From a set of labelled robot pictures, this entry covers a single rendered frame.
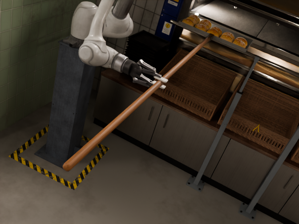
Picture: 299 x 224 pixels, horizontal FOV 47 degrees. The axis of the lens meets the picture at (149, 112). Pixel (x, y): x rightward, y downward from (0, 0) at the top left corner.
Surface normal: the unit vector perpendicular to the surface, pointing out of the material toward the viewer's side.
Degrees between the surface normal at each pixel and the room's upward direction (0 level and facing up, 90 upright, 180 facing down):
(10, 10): 90
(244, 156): 90
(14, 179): 0
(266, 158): 90
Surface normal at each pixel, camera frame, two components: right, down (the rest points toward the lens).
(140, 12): -0.41, 0.41
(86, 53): -0.29, 0.25
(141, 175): 0.26, -0.80
